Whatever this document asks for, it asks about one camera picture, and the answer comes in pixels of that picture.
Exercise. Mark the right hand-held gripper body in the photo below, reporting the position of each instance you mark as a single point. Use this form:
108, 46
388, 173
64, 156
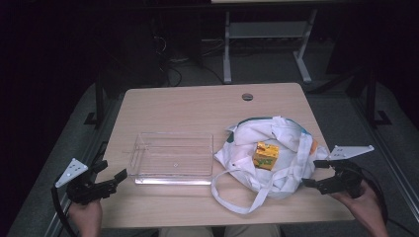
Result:
348, 179

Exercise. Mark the grey table grommet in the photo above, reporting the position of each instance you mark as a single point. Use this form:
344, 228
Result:
247, 96

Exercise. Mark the yellow drink carton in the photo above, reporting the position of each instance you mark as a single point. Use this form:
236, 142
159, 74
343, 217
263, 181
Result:
266, 155

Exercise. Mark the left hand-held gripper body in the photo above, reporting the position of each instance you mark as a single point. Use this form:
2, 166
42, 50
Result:
82, 192

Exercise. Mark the white cloth tote bag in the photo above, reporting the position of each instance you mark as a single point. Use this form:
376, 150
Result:
290, 138

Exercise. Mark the black metal stand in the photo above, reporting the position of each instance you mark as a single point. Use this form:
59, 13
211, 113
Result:
99, 102
372, 98

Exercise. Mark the white metal table frame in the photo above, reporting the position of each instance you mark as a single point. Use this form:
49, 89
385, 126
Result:
263, 29

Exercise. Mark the clear plastic container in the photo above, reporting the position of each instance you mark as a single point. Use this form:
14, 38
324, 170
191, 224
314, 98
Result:
171, 158

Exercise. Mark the person's left hand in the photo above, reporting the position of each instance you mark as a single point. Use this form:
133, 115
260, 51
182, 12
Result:
86, 215

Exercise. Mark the dark computer case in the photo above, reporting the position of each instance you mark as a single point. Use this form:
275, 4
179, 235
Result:
138, 56

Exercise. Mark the person's right hand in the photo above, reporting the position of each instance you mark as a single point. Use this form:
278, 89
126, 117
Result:
364, 205

